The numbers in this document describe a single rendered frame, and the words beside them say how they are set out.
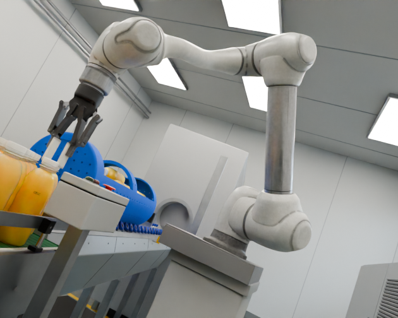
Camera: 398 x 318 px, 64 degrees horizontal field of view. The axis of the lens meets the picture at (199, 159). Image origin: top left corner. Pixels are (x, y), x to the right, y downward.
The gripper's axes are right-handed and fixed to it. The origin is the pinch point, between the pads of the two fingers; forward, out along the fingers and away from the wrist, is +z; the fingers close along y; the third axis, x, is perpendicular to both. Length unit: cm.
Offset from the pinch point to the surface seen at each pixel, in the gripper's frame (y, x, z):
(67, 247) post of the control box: -16.7, 3.8, 19.5
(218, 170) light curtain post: -20, -165, -45
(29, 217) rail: -8.3, 10.0, 16.3
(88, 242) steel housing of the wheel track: 0, -45, 25
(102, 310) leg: 6, -121, 69
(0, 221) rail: -8.3, 18.2, 17.8
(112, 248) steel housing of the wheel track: -1, -72, 28
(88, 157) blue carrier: 4.2, -22.8, -3.9
